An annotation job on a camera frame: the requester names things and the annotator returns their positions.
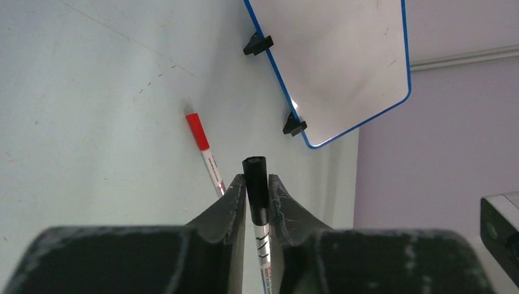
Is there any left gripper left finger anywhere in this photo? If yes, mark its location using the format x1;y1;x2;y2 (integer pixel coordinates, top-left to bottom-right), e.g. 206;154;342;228
4;174;246;293

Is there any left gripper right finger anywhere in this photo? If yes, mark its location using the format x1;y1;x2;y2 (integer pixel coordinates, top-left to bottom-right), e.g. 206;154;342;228
269;174;494;293

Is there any black whiteboard marker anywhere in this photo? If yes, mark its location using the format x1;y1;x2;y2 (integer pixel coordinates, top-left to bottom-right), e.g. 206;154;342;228
242;156;272;293

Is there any blue framed whiteboard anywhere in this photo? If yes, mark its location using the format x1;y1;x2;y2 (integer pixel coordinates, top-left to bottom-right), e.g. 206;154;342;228
245;1;412;149

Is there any right black whiteboard foot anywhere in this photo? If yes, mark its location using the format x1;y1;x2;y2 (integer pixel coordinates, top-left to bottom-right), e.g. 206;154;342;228
283;112;307;137

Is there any black whiteboard foot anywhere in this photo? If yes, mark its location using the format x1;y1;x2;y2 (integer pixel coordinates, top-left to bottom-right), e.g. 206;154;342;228
243;32;274;56
283;112;307;137

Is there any red whiteboard marker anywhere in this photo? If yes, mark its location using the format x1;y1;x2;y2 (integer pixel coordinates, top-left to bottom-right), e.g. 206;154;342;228
185;113;226;198

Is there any left black whiteboard foot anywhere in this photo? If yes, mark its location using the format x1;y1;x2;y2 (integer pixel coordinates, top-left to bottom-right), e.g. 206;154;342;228
243;32;274;56

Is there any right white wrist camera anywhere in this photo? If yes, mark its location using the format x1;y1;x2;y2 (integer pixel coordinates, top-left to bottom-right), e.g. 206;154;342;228
480;191;518;286

